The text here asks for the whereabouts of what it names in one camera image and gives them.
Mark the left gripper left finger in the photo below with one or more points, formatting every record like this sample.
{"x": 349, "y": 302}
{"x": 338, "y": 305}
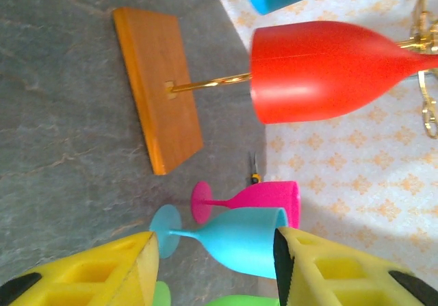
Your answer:
{"x": 68, "y": 285}

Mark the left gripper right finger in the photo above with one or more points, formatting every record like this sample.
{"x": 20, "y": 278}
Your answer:
{"x": 342, "y": 278}

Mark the green wine glass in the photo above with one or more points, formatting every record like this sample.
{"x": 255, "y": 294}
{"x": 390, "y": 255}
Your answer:
{"x": 162, "y": 295}

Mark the light blue wine glass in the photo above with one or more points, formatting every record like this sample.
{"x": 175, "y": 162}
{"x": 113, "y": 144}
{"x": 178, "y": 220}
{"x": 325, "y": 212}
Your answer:
{"x": 239, "y": 244}

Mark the pink wine glass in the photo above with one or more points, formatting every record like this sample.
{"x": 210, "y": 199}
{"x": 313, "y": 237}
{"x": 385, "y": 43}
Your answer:
{"x": 267, "y": 196}

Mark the red wine glass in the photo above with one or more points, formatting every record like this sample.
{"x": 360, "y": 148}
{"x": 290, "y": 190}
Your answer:
{"x": 315, "y": 73}

